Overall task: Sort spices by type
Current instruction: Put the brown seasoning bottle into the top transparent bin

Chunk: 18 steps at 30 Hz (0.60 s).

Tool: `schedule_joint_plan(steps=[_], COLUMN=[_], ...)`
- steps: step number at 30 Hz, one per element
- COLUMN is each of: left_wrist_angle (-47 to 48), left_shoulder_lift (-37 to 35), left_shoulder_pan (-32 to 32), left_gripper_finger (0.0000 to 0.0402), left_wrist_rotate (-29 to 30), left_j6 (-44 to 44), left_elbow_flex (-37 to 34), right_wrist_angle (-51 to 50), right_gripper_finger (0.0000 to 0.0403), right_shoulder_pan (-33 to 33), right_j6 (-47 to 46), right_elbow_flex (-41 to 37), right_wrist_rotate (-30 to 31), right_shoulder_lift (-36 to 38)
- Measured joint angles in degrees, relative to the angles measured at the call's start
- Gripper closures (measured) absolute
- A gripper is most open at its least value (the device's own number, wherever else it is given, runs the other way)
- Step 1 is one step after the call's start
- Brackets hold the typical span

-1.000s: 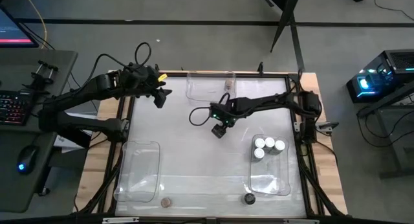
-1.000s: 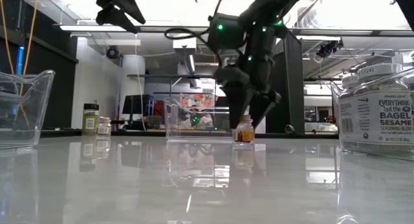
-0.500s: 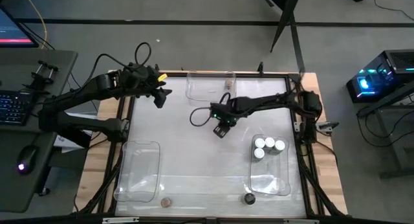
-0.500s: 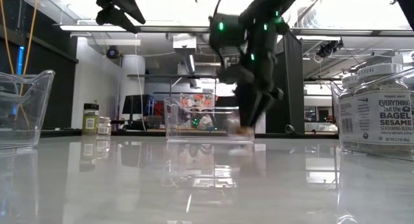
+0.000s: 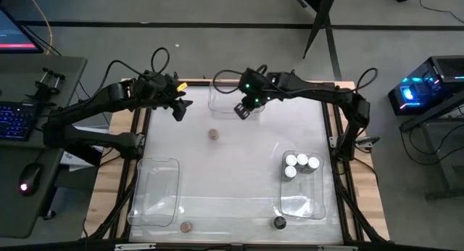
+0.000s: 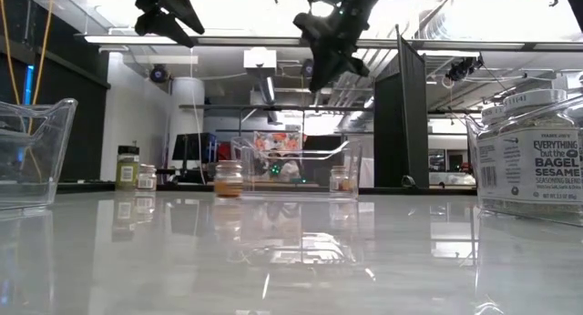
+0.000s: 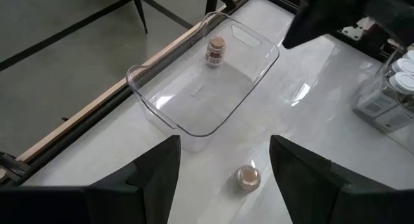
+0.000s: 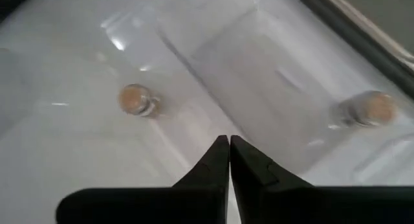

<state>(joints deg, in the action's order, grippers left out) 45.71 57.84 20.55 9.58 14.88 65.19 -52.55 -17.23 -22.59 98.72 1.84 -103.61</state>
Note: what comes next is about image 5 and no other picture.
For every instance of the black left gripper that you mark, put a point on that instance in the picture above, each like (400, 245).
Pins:
(170, 96)

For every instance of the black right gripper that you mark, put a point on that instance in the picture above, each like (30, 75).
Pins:
(253, 91)

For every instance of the black-lid green-label spice jar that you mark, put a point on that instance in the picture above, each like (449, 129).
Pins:
(279, 222)

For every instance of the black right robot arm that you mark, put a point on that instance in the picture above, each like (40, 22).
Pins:
(315, 91)

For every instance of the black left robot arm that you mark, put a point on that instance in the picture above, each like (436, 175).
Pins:
(116, 95)

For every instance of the yellow tag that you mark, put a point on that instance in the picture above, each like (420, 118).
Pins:
(181, 86)

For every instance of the clear plastic bin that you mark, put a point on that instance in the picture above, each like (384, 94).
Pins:
(224, 106)
(304, 200)
(156, 200)

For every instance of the silver mounting plate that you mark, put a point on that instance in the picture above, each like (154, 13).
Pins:
(332, 141)

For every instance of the black box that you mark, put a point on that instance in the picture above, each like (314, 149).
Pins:
(81, 155)

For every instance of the dark grey desk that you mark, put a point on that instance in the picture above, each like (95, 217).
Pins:
(65, 69)

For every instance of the black clamp stand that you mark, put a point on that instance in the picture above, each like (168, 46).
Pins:
(47, 85)

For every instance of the black computer mouse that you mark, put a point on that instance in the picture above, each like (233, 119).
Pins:
(30, 175)

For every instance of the backlit computer keyboard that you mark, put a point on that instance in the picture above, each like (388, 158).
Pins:
(14, 122)

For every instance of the desk caster wheel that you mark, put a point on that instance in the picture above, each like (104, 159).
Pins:
(49, 215)

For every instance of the computer monitor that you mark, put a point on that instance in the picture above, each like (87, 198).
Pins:
(14, 37)

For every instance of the black computer tower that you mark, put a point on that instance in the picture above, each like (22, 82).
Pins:
(446, 67)

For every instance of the grey metal stand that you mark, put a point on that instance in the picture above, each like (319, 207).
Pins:
(446, 160)

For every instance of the silver metal bracket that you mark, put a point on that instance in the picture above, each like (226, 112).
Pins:
(337, 248)
(134, 247)

